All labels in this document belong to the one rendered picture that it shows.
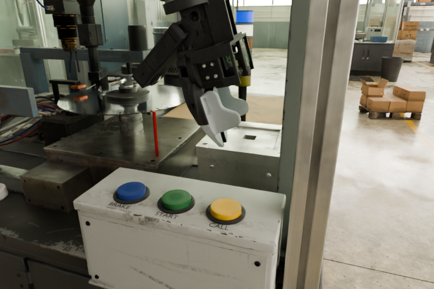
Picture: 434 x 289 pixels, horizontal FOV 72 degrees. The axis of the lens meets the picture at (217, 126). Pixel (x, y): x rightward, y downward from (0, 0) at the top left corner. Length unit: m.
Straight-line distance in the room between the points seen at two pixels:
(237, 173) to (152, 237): 0.23
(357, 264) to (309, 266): 1.34
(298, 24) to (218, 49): 0.12
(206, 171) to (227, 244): 0.25
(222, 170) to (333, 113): 0.31
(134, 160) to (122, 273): 0.26
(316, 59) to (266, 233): 0.20
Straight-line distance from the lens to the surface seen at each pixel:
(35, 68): 1.31
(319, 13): 0.32
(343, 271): 1.71
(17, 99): 0.78
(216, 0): 0.38
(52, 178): 0.73
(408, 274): 1.83
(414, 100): 4.32
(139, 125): 0.81
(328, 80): 0.34
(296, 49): 0.43
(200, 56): 0.38
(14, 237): 0.71
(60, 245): 0.65
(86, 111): 0.70
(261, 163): 0.56
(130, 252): 0.46
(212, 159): 0.59
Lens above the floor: 1.13
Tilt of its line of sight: 19 degrees down
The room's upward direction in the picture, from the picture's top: straight up
